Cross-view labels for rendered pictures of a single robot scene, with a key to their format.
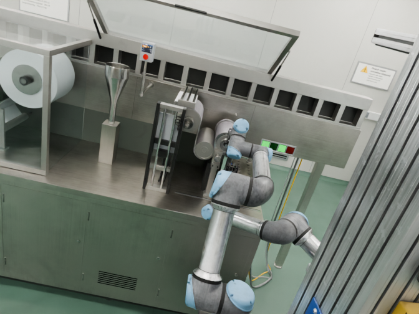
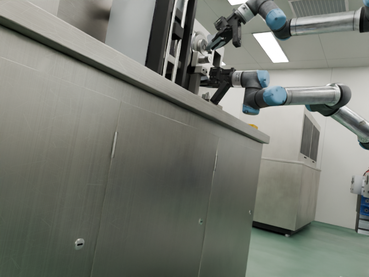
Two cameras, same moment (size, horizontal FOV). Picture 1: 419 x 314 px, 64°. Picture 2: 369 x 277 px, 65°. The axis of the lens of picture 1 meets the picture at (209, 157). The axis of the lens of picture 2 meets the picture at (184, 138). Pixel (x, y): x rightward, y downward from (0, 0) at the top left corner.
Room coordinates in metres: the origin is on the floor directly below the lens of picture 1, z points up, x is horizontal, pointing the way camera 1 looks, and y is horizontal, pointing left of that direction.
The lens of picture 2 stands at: (1.08, 1.01, 0.71)
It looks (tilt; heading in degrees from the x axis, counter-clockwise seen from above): 5 degrees up; 306
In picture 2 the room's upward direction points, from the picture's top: 9 degrees clockwise
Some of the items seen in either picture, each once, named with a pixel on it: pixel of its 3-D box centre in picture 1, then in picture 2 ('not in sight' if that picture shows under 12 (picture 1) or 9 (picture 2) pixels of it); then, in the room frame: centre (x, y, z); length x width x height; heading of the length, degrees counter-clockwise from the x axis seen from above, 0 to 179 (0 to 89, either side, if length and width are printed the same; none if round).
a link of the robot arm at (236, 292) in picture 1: (235, 301); not in sight; (0.96, -0.24, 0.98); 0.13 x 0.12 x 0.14; 90
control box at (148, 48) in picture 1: (147, 52); not in sight; (1.86, 0.47, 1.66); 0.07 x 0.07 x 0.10; 3
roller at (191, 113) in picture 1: (190, 114); not in sight; (1.99, 0.18, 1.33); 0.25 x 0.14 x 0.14; 4
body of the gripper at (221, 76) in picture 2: (231, 173); (222, 78); (1.76, -0.14, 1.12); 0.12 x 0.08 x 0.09; 3
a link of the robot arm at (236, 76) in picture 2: not in sight; (238, 79); (1.68, -0.15, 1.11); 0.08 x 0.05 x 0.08; 93
